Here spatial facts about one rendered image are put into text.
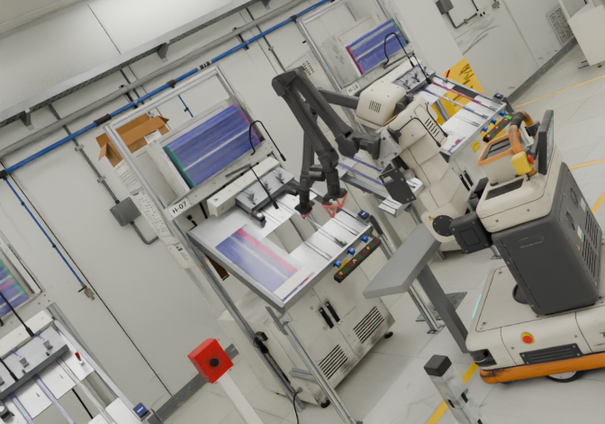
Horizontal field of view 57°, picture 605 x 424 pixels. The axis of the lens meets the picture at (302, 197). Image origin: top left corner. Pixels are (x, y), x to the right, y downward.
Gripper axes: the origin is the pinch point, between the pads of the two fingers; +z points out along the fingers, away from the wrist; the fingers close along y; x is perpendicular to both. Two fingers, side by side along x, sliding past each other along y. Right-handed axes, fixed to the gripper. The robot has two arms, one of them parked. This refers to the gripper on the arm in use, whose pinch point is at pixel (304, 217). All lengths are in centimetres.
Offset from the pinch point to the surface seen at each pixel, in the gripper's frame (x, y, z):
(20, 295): -52, 131, -16
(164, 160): -63, 39, -29
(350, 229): 23.4, -10.6, 1.3
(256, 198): -25.9, 11.0, -5.2
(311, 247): 16.2, 12.3, 1.6
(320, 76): -72, -95, -12
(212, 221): -36.0, 34.6, 1.9
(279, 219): -10.1, 9.3, 1.6
